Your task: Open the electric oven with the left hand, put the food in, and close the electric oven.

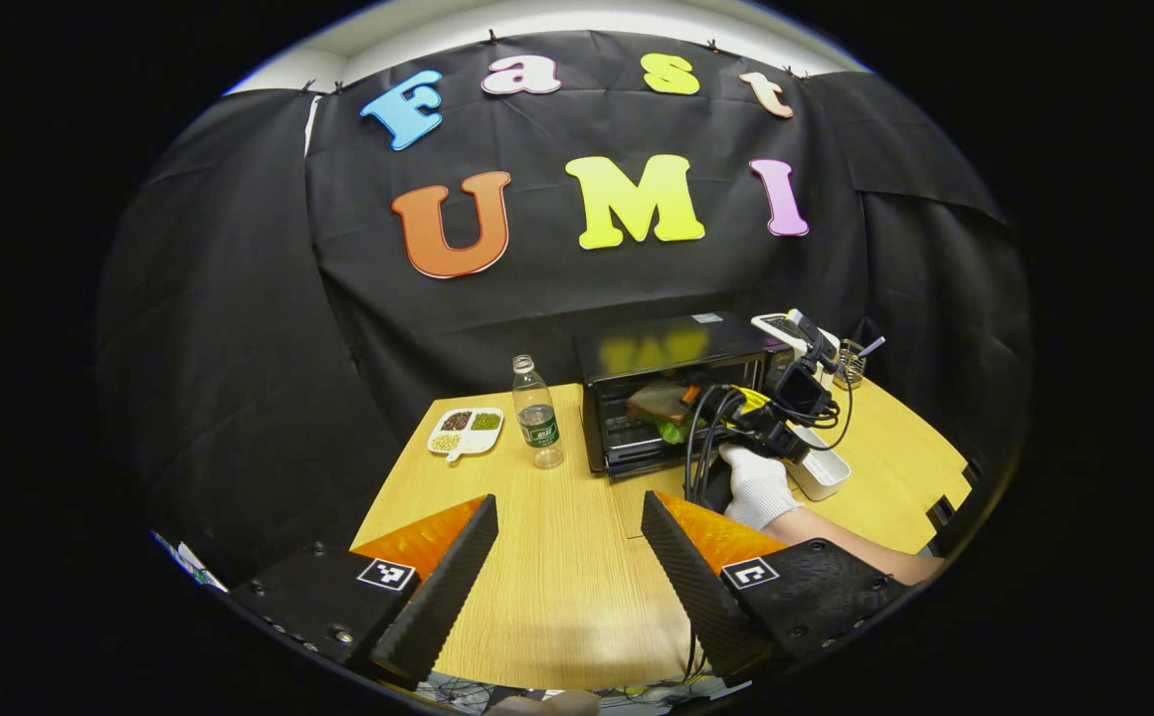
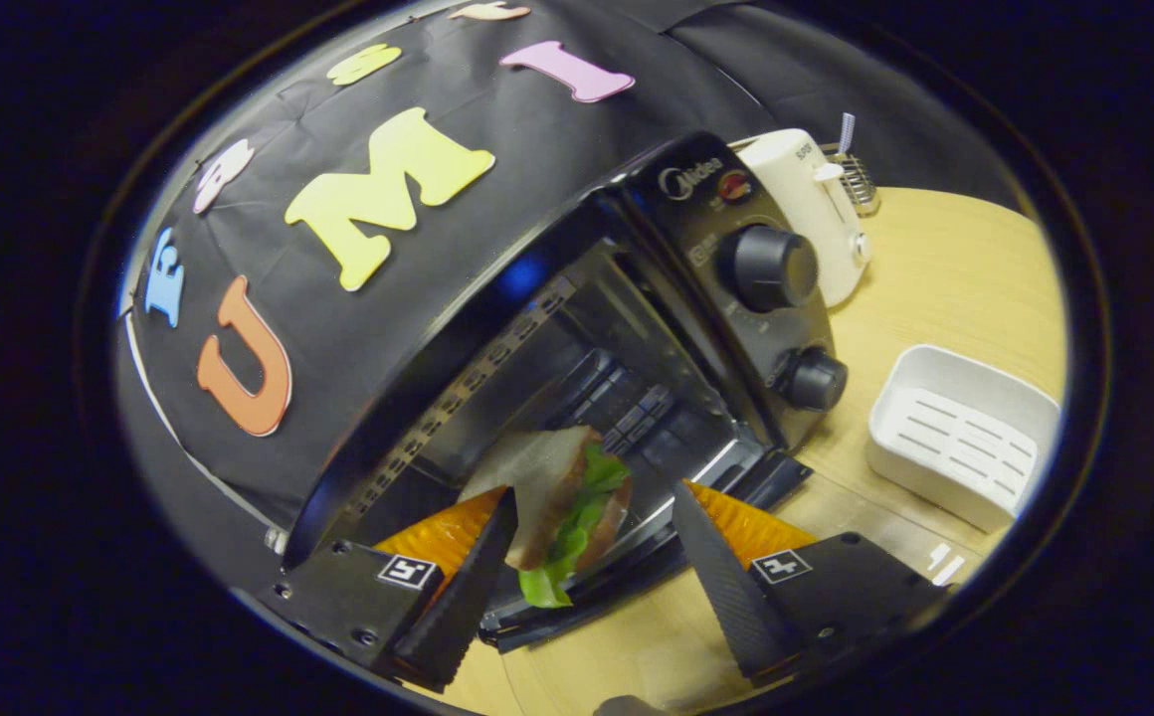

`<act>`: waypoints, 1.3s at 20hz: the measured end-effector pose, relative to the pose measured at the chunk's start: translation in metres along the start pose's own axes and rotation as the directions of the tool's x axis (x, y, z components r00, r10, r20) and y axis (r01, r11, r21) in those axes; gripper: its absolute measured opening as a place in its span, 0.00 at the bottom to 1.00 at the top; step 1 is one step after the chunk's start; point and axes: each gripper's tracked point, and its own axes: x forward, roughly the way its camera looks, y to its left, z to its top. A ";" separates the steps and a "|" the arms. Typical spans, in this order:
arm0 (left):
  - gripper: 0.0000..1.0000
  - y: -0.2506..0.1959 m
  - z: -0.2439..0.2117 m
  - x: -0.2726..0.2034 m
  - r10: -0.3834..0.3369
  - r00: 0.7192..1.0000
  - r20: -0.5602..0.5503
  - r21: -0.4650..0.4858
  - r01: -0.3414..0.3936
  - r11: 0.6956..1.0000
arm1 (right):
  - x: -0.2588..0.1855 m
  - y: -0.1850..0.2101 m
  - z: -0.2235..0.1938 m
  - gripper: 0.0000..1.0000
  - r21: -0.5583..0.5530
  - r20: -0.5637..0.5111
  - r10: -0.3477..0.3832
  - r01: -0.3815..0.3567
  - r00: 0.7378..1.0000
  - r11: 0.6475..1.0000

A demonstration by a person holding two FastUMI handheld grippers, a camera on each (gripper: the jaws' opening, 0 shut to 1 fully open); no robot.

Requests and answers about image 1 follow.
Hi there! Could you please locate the black electric oven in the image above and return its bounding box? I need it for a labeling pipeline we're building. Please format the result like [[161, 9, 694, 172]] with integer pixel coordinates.
[[574, 311, 799, 538]]

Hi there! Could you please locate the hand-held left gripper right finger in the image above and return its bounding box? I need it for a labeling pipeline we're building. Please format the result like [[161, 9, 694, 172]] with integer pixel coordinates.
[[641, 489, 911, 689]]

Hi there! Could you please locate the sandwich with lettuce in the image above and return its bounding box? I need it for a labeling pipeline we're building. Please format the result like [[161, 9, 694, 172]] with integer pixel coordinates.
[[627, 381, 699, 446]]

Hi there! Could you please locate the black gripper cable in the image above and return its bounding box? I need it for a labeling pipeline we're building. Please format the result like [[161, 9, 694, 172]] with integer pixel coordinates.
[[681, 383, 857, 508]]

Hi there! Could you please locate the black backdrop cloth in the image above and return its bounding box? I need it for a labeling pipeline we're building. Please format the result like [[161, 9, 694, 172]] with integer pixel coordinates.
[[95, 30, 1036, 588]]

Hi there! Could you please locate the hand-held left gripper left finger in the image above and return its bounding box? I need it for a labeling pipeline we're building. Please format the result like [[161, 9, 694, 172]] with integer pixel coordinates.
[[229, 494, 500, 690]]

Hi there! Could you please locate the clear cutlery holder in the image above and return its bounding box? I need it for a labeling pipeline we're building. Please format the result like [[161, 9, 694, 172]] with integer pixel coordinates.
[[834, 340, 868, 390]]

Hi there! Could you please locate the white divided plate of beans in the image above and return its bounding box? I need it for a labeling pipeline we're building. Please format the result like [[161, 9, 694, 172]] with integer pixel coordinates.
[[427, 407, 504, 463]]

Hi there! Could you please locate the clear plastic water bottle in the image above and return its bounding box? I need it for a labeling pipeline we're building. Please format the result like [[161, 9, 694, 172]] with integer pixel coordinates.
[[512, 355, 565, 469]]

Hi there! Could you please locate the white rectangular tray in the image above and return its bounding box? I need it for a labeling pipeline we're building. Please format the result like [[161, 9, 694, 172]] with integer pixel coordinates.
[[786, 426, 853, 502]]

